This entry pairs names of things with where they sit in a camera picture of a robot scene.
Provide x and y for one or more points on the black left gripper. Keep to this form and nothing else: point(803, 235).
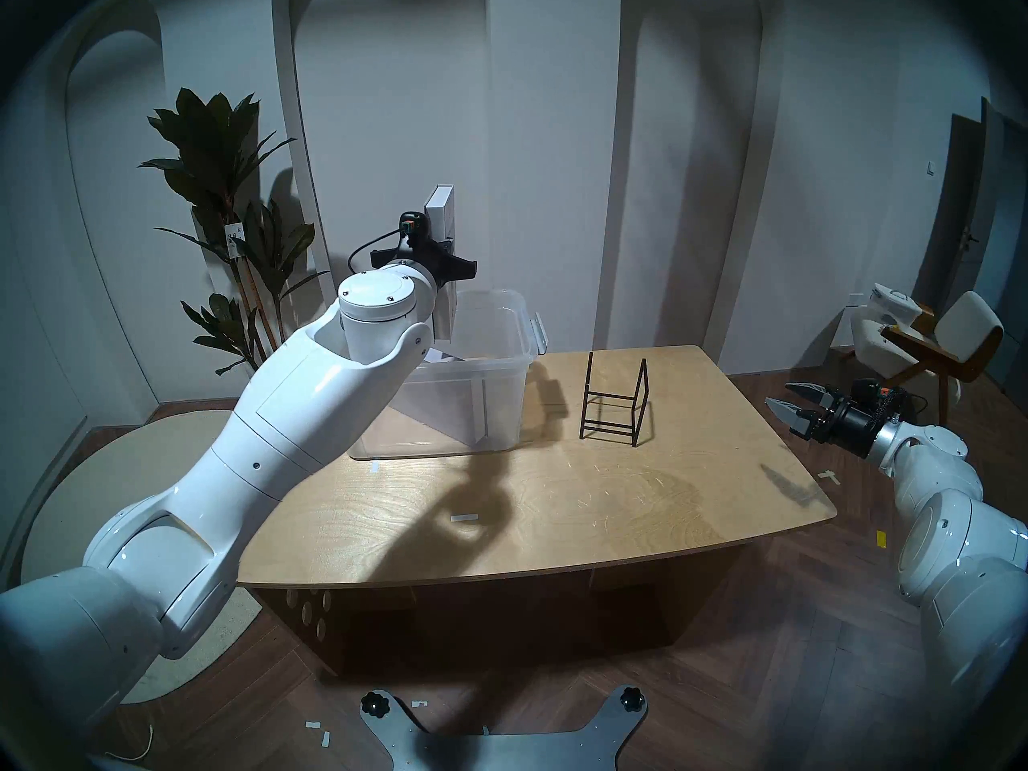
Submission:
point(438, 265)

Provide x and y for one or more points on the white plant tag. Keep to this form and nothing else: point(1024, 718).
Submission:
point(235, 240)

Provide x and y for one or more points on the dark grey door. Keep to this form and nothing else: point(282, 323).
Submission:
point(956, 215)

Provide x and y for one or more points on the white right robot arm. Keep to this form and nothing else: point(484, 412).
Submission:
point(956, 536)

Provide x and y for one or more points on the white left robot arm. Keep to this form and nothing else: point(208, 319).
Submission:
point(265, 448)

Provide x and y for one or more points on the round beige rug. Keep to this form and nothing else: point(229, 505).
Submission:
point(88, 472)

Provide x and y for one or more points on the large grey special issue book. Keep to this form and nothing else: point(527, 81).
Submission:
point(450, 408)

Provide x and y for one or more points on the wooden armchair with white cushions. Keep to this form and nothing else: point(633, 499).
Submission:
point(968, 328)

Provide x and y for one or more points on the small white hardcover book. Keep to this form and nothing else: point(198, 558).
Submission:
point(442, 211)

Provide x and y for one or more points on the clear plastic storage box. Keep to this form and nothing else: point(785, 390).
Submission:
point(498, 376)

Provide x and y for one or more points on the tall dark green plant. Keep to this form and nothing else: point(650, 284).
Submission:
point(217, 151)

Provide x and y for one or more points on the black star knob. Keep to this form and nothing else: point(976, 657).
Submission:
point(374, 703)
point(633, 699)

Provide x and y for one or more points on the grey metal robot base plate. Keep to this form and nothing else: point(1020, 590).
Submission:
point(498, 749)

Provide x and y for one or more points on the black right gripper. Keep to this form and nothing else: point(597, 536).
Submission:
point(855, 420)

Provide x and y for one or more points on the light wooden table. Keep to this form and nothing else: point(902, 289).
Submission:
point(602, 504)

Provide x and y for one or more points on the white device on armchair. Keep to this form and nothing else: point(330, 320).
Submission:
point(891, 302)

